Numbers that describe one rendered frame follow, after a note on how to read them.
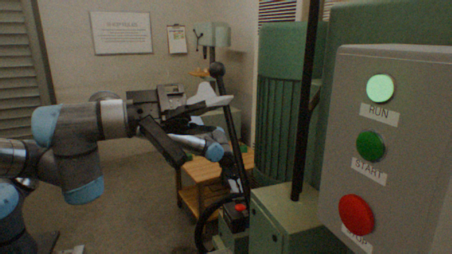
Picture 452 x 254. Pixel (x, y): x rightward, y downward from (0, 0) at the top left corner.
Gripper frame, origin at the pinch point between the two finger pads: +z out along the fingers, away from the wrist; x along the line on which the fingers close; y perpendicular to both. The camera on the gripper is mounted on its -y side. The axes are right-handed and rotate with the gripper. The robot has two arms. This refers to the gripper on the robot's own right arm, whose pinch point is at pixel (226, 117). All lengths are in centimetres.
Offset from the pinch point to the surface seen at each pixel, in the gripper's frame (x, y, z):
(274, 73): -16.1, -0.2, 4.4
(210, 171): 144, 22, 32
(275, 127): -9.9, -7.5, 5.0
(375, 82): -40.0, -16.6, -4.8
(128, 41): 213, 200, -8
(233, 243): 28.8, -25.3, 3.4
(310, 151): -16.3, -14.6, 5.6
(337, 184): -32.2, -21.6, -4.3
